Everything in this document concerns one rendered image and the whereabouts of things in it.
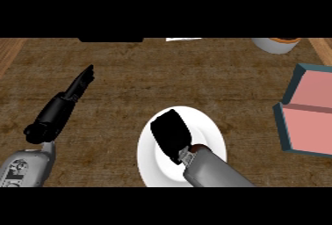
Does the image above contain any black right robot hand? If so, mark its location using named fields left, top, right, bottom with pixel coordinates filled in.
left=149, top=108, right=195, bottom=166

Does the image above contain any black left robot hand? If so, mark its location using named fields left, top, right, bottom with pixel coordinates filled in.
left=22, top=64, right=96, bottom=145

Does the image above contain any red tomato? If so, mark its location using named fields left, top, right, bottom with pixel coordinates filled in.
left=189, top=143, right=213, bottom=153

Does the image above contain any white plate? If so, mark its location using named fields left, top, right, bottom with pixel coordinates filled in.
left=136, top=105, right=229, bottom=188

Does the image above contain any teal and pink cardboard box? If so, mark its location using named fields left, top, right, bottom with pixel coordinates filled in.
left=272, top=62, right=332, bottom=159

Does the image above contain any black appliance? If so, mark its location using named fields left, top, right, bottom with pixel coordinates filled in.
left=77, top=37, right=145, bottom=44

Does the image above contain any white flat object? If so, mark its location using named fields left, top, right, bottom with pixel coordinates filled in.
left=166, top=37, right=204, bottom=43

